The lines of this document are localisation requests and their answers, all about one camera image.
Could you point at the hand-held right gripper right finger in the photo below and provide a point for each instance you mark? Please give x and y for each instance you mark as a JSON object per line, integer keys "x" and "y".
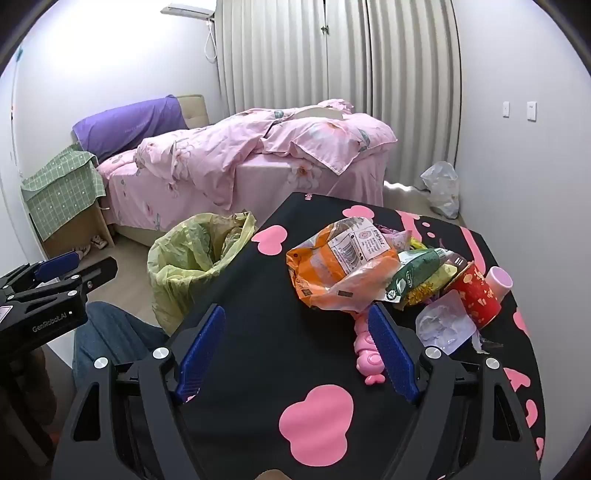
{"x": 392, "y": 355}

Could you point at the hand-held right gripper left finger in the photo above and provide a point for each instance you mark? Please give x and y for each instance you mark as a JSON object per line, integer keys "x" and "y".
{"x": 203, "y": 355}

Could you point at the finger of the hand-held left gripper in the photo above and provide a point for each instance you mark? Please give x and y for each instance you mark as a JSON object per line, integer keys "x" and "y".
{"x": 94, "y": 272}
{"x": 55, "y": 266}

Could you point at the clear plastic wrapper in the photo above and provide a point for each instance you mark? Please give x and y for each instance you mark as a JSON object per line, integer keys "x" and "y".
{"x": 443, "y": 323}

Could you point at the green snack packet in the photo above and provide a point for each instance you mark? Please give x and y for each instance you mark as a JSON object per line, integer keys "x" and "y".
{"x": 415, "y": 272}

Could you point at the torn wrapper scrap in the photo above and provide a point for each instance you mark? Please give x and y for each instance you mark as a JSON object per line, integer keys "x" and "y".
{"x": 482, "y": 344}

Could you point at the bin with yellow bag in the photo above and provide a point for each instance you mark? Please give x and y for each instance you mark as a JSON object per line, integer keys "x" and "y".
{"x": 194, "y": 263}

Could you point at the orange snack bag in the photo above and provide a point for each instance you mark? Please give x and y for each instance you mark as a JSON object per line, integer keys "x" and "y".
{"x": 332, "y": 272}

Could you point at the red paper cup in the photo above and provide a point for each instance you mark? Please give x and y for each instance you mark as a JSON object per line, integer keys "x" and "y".
{"x": 478, "y": 293}

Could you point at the pink caterpillar toy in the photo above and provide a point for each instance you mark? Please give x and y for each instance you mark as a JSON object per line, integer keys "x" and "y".
{"x": 367, "y": 346}

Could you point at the small shoes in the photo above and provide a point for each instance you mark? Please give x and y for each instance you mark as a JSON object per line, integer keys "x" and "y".
{"x": 97, "y": 240}

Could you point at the wooden nightstand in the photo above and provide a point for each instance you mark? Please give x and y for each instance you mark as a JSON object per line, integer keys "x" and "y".
{"x": 87, "y": 224}

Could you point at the person's leg in jeans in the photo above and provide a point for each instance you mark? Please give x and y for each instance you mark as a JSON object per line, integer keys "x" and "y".
{"x": 115, "y": 332}

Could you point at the green checked cloth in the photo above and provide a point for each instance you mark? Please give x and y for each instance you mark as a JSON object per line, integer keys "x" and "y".
{"x": 64, "y": 180}

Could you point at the black pink printed tablecloth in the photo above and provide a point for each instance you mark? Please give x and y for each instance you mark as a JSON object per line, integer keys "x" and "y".
{"x": 277, "y": 300}

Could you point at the pink plastic cup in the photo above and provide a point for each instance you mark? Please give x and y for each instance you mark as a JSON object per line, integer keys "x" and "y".
{"x": 501, "y": 279}

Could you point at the purple pillow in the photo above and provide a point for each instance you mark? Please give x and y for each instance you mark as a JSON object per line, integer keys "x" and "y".
{"x": 134, "y": 122}

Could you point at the white plastic bag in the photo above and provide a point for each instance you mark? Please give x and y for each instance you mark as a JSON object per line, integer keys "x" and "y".
{"x": 443, "y": 187}

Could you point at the bed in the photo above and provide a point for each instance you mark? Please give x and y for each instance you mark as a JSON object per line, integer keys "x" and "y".
{"x": 272, "y": 180}

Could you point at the beige headboard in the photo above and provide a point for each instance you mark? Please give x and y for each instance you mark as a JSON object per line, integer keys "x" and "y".
{"x": 195, "y": 108}

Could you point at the pink floral duvet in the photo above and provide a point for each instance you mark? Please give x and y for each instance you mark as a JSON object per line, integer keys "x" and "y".
{"x": 277, "y": 134}

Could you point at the white air conditioner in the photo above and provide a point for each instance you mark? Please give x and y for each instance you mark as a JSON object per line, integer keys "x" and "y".
{"x": 189, "y": 8}

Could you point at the white pleated curtain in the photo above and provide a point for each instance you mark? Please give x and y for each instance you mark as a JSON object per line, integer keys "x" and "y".
{"x": 332, "y": 55}

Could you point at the small teal wall item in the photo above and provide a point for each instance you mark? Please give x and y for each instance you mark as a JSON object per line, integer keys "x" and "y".
{"x": 19, "y": 54}

